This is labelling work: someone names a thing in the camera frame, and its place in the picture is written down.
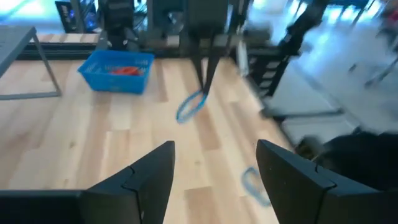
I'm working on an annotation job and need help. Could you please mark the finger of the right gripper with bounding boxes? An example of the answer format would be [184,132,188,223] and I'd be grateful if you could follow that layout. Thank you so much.
[203,54,224,95]
[190,55,206,91]

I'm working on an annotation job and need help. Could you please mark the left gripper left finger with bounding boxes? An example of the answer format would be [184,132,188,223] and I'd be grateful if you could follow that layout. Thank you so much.
[81,140,176,224]

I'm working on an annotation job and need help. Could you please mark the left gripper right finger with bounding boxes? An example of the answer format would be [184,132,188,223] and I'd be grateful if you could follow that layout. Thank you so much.
[256,139,398,224]

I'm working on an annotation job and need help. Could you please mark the blue rubber band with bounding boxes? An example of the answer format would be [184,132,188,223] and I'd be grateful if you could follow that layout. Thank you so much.
[175,89,208,124]
[241,166,272,208]

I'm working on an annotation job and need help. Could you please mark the orange spiral keychain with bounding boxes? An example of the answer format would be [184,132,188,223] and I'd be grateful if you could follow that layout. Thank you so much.
[109,65,144,77]

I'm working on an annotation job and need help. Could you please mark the blue plastic basket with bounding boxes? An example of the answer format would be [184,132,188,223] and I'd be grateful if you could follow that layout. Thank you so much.
[76,49,155,95]

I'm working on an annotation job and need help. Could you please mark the grey perforated metal shelf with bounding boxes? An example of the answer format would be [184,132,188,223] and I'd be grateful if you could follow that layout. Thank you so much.
[0,26,62,101]

